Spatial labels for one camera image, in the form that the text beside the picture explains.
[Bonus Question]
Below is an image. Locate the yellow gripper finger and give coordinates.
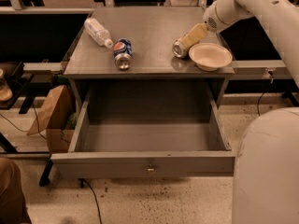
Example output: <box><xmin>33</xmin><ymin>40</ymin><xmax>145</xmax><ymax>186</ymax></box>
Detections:
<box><xmin>181</xmin><ymin>23</ymin><xmax>208</xmax><ymax>49</ymax></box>

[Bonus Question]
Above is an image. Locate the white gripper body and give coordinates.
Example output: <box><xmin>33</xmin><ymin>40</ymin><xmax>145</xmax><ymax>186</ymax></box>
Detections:
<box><xmin>203</xmin><ymin>0</ymin><xmax>252</xmax><ymax>33</ymax></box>

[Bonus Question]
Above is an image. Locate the orange soda can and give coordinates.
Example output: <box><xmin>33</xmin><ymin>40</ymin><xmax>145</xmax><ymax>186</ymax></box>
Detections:
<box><xmin>172</xmin><ymin>37</ymin><xmax>190</xmax><ymax>58</ymax></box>

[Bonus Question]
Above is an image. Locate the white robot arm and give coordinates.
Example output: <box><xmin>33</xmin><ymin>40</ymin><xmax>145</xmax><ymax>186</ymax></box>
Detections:
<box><xmin>204</xmin><ymin>0</ymin><xmax>299</xmax><ymax>224</ymax></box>

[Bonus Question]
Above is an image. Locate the blue pepsi can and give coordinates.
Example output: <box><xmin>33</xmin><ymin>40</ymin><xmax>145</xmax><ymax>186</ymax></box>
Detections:
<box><xmin>113</xmin><ymin>38</ymin><xmax>133</xmax><ymax>70</ymax></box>

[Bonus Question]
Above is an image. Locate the open grey top drawer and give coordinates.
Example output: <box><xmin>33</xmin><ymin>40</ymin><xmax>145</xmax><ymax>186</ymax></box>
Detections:
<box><xmin>52</xmin><ymin>88</ymin><xmax>235</xmax><ymax>178</ymax></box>

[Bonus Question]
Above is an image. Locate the metal drawer knob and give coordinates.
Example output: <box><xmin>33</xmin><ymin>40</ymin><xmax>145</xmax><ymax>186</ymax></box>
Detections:
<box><xmin>147</xmin><ymin>165</ymin><xmax>155</xmax><ymax>174</ymax></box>

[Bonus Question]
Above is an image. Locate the white bowl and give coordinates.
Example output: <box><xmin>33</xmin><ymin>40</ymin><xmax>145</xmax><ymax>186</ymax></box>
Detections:
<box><xmin>189</xmin><ymin>43</ymin><xmax>233</xmax><ymax>72</ymax></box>

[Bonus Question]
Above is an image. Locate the grey cabinet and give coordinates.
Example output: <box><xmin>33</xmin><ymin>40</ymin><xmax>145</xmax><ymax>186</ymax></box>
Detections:
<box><xmin>64</xmin><ymin>7</ymin><xmax>235</xmax><ymax>105</ymax></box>

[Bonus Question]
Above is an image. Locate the clear plastic water bottle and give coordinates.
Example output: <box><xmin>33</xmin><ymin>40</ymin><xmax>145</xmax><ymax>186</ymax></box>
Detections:
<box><xmin>84</xmin><ymin>18</ymin><xmax>113</xmax><ymax>49</ymax></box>

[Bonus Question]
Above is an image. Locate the brown cardboard box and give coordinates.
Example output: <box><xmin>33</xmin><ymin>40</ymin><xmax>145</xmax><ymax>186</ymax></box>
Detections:
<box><xmin>27</xmin><ymin>85</ymin><xmax>76</xmax><ymax>154</ymax></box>

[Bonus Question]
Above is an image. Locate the black shelf stand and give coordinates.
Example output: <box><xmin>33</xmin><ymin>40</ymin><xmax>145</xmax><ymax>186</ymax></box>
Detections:
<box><xmin>0</xmin><ymin>62</ymin><xmax>34</xmax><ymax>114</ymax></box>

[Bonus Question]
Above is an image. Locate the glass jar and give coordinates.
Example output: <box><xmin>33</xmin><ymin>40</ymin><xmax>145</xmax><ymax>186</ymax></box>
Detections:
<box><xmin>0</xmin><ymin>69</ymin><xmax>13</xmax><ymax>102</ymax></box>

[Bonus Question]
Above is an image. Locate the brown trouser leg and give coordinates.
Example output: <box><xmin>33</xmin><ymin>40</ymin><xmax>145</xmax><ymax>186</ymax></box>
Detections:
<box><xmin>0</xmin><ymin>158</ymin><xmax>32</xmax><ymax>224</ymax></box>

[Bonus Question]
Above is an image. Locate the black cable at right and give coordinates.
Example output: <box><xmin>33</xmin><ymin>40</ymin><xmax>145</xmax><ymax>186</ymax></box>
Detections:
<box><xmin>256</xmin><ymin>91</ymin><xmax>266</xmax><ymax>118</ymax></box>

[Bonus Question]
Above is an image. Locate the black floor cable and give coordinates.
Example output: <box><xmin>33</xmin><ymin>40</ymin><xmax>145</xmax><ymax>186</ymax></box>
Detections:
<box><xmin>78</xmin><ymin>177</ymin><xmax>104</xmax><ymax>224</ymax></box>

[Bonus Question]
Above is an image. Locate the black cable at left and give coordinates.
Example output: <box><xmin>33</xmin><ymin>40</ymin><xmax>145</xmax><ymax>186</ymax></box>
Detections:
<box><xmin>0</xmin><ymin>103</ymin><xmax>48</xmax><ymax>140</ymax></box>

